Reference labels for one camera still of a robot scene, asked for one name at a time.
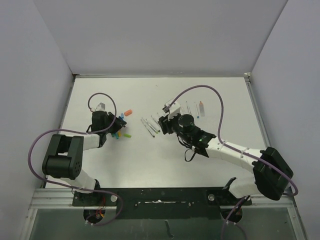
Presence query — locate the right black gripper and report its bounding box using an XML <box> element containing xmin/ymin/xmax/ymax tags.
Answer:
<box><xmin>159</xmin><ymin>110</ymin><xmax>192</xmax><ymax>144</ymax></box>

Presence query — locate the orange marker cap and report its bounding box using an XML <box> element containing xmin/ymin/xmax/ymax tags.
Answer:
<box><xmin>124</xmin><ymin>109</ymin><xmax>133</xmax><ymax>117</ymax></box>

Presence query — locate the orange capped fat marker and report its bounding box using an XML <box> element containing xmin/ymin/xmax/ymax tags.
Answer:
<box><xmin>199</xmin><ymin>101</ymin><xmax>205</xmax><ymax>117</ymax></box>

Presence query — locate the green capped pen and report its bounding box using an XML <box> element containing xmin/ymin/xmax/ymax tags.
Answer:
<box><xmin>141</xmin><ymin>118</ymin><xmax>154</xmax><ymax>134</ymax></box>

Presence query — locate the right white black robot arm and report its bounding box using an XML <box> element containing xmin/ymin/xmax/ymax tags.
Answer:
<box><xmin>158</xmin><ymin>114</ymin><xmax>293</xmax><ymax>205</ymax></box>

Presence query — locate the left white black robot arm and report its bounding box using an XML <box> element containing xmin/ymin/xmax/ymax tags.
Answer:
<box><xmin>42</xmin><ymin>110</ymin><xmax>127</xmax><ymax>206</ymax></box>

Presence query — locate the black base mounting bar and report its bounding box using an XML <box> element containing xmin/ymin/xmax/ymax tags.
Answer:
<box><xmin>72</xmin><ymin>187</ymin><xmax>252</xmax><ymax>225</ymax></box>

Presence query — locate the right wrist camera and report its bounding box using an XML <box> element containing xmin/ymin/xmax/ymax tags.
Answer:
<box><xmin>162</xmin><ymin>99</ymin><xmax>181</xmax><ymax>120</ymax></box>

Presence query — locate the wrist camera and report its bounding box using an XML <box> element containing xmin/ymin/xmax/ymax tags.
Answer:
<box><xmin>91</xmin><ymin>102</ymin><xmax>106</xmax><ymax>112</ymax></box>
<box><xmin>162</xmin><ymin>99</ymin><xmax>181</xmax><ymax>120</ymax></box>

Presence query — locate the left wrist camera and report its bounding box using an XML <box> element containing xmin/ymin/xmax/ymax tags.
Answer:
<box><xmin>91</xmin><ymin>102</ymin><xmax>106</xmax><ymax>112</ymax></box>

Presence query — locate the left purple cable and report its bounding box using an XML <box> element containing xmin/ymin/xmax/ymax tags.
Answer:
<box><xmin>27</xmin><ymin>93</ymin><xmax>125</xmax><ymax>227</ymax></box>

